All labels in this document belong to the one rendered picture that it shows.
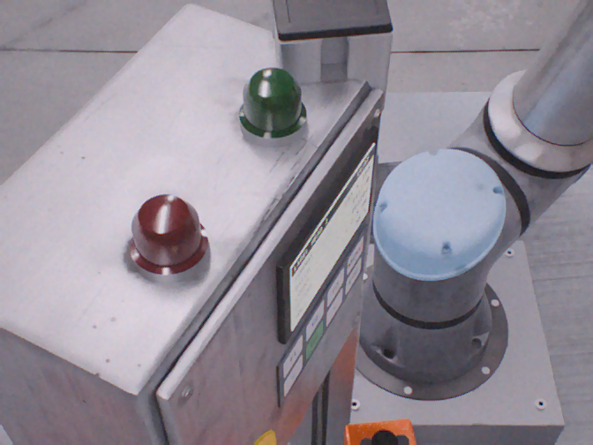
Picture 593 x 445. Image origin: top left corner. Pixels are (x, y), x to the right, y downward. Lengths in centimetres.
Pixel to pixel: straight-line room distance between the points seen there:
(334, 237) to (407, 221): 42
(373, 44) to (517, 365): 66
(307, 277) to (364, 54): 9
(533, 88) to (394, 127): 48
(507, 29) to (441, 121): 155
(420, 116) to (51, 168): 98
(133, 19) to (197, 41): 245
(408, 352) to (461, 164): 21
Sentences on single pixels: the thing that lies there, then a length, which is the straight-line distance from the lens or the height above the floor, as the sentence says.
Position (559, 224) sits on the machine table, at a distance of 116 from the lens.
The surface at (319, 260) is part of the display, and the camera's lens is 33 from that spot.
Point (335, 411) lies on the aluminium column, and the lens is 59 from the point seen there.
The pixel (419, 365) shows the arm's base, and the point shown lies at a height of 93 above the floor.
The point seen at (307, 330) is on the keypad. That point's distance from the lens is 37.
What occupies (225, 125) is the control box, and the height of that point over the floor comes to 147.
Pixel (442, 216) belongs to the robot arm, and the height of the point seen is 112.
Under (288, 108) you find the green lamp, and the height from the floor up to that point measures 149.
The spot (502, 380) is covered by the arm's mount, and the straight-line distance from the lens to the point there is 93.
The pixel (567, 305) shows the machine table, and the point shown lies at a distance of 108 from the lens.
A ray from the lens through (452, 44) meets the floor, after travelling 270.
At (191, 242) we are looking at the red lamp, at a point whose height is 149.
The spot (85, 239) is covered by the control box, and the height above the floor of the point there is 147.
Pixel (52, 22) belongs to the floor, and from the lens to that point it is 285.
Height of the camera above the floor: 170
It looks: 52 degrees down
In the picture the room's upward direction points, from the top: straight up
